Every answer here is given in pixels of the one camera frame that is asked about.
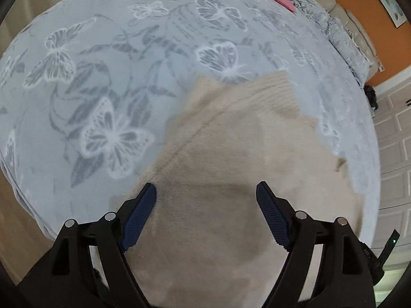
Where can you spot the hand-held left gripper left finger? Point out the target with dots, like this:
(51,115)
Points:
(139,215)

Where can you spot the beige sweater with black hearts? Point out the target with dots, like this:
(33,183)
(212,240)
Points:
(224,166)

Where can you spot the black bag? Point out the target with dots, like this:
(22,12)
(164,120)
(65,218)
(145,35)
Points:
(371,98)

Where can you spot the white panelled wardrobe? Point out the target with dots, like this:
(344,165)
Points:
(395,141)

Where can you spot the beige padded headboard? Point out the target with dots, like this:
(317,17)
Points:
(354,25)

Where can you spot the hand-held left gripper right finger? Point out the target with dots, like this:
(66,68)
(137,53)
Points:
(273,215)

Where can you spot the grey butterfly print bedspread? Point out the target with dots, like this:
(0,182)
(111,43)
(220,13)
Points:
(96,54)

